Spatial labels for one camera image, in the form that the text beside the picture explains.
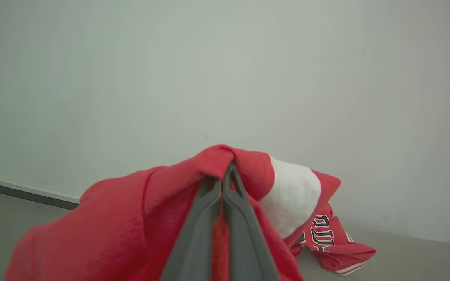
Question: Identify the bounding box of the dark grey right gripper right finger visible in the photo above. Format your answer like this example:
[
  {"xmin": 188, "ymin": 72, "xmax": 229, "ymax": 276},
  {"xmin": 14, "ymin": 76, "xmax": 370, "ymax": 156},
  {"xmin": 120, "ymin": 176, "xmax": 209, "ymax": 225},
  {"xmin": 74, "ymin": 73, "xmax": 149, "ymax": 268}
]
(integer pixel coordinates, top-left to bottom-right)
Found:
[{"xmin": 223, "ymin": 163, "xmax": 281, "ymax": 281}]

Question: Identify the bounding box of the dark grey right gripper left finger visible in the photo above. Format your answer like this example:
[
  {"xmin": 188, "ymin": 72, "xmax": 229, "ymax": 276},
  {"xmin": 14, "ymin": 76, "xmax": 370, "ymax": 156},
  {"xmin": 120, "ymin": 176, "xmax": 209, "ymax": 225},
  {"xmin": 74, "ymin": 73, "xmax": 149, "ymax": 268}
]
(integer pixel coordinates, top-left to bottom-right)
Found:
[{"xmin": 159, "ymin": 176, "xmax": 223, "ymax": 281}]

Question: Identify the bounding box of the red and white sweatshirt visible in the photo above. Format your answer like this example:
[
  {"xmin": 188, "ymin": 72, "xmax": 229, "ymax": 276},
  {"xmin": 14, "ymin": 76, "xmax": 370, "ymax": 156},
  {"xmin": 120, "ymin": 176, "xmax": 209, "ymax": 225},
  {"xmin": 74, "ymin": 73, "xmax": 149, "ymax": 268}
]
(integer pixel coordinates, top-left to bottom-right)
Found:
[{"xmin": 5, "ymin": 145, "xmax": 341, "ymax": 281}]

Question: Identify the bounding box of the red lettered jersey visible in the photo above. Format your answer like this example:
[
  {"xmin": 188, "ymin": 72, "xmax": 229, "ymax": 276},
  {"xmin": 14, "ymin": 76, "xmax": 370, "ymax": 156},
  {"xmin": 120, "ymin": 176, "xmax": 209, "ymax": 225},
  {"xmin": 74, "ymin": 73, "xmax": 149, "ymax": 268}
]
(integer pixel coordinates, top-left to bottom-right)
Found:
[{"xmin": 296, "ymin": 202, "xmax": 377, "ymax": 276}]

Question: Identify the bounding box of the light grey fabric sofa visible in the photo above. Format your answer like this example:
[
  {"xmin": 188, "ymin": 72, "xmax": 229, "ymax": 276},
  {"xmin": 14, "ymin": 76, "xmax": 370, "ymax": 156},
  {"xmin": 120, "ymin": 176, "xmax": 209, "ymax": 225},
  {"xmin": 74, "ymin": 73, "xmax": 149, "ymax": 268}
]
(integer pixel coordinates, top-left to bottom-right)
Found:
[{"xmin": 295, "ymin": 223, "xmax": 450, "ymax": 281}]

